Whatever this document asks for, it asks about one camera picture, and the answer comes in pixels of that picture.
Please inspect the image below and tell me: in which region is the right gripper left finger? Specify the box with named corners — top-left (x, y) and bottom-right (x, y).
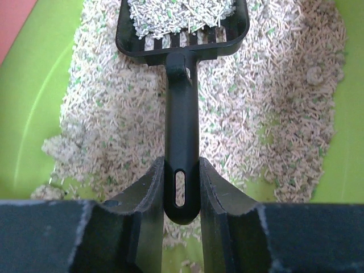
top-left (1, 157), bottom-right (164, 272)

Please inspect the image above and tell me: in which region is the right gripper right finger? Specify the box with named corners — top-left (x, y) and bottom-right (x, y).
top-left (200, 158), bottom-right (363, 272)

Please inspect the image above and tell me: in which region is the black slotted litter scoop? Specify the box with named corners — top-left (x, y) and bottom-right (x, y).
top-left (115, 1), bottom-right (250, 225)

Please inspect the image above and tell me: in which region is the litter clump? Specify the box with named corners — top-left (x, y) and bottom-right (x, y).
top-left (122, 0), bottom-right (236, 39)

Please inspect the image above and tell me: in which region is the beige cat litter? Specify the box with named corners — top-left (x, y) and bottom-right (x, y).
top-left (30, 0), bottom-right (349, 273)

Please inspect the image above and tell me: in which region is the pink green litter box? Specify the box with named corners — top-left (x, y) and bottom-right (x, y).
top-left (0, 0), bottom-right (364, 273)

